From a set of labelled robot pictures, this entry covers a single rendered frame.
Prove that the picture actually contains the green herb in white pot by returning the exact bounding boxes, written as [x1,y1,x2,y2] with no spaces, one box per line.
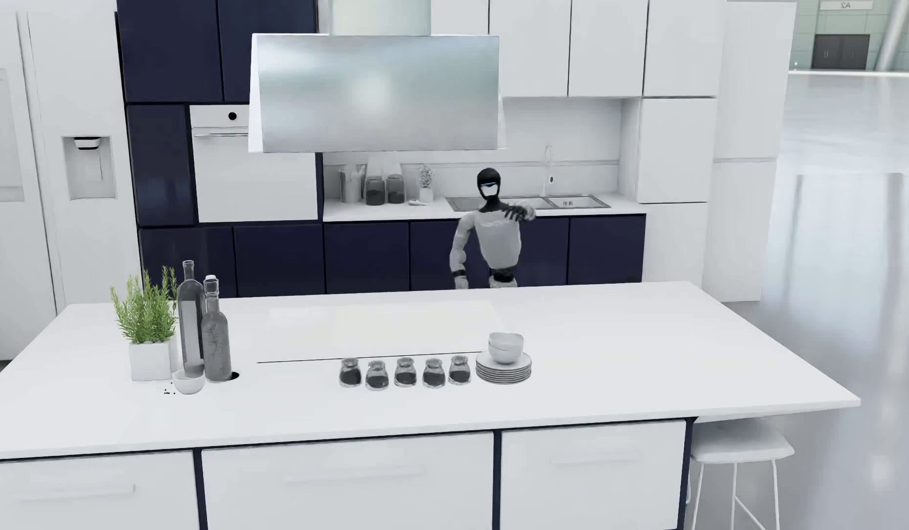
[110,266,180,381]

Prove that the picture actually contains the white built-in oven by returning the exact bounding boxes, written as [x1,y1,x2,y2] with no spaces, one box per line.
[189,105,320,224]

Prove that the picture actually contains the navy wall cabinets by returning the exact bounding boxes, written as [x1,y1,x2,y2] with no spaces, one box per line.
[116,0,320,105]

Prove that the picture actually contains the white bar stool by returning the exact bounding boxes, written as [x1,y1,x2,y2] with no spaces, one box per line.
[688,417,796,530]

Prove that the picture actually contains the steel double sink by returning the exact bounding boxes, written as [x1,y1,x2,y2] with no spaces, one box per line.
[445,194,611,213]

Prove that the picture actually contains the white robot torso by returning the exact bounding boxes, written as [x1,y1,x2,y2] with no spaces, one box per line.
[470,208,524,288]

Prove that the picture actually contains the tall white cabinet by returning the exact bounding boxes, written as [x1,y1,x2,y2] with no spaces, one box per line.
[619,0,798,303]

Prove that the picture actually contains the short grey glass bottle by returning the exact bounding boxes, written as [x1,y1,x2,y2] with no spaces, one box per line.
[201,275,233,383]

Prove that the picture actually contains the white pitcher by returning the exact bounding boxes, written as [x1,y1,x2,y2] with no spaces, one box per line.
[339,165,366,205]

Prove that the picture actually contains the navy base cabinets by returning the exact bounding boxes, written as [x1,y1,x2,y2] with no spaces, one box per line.
[138,214,647,299]

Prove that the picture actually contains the white wall cabinets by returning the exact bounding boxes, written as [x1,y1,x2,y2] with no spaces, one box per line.
[430,0,726,99]

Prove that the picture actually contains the stack of white plates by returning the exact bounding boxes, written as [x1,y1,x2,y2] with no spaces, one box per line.
[475,351,533,385]

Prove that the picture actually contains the white robot head black visor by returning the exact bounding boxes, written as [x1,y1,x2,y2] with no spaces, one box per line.
[476,168,502,211]

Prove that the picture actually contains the dark double door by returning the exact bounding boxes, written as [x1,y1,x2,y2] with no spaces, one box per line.
[812,34,871,72]

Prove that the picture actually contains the white refrigerator with dispenser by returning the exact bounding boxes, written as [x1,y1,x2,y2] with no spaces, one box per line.
[0,0,142,362]

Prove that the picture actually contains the white kitchen island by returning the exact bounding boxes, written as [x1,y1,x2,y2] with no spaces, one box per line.
[0,281,861,530]

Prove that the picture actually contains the steel range hood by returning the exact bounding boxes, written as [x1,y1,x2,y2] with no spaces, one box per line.
[248,0,505,154]

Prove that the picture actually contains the tall clear glass bottle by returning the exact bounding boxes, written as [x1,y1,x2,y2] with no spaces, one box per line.
[177,260,207,378]

